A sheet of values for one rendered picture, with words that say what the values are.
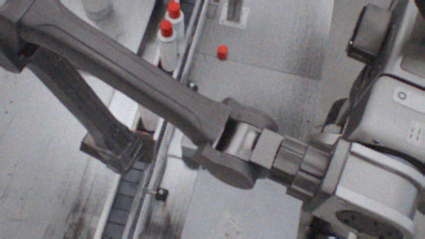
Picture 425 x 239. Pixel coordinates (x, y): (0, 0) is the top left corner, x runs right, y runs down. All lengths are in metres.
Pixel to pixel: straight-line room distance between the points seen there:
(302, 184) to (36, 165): 0.91
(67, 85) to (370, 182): 0.49
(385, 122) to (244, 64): 0.86
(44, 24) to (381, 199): 0.49
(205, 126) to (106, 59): 0.16
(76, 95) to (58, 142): 0.58
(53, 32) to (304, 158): 0.37
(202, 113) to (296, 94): 0.81
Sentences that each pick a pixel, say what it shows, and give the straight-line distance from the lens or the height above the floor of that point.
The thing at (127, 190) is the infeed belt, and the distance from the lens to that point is 1.22.
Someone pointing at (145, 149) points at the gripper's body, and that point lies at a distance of 1.11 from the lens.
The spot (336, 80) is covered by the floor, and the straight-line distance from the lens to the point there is 2.46.
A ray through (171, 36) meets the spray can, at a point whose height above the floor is 1.05.
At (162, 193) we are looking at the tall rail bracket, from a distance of 1.10.
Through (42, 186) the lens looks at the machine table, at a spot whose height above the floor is 0.83.
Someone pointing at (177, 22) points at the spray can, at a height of 1.04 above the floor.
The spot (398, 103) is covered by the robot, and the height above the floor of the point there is 1.53.
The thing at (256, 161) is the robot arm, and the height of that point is 1.48.
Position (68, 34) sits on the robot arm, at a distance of 0.62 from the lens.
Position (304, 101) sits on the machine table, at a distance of 1.40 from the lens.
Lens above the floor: 2.05
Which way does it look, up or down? 66 degrees down
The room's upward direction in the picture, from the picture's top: 5 degrees clockwise
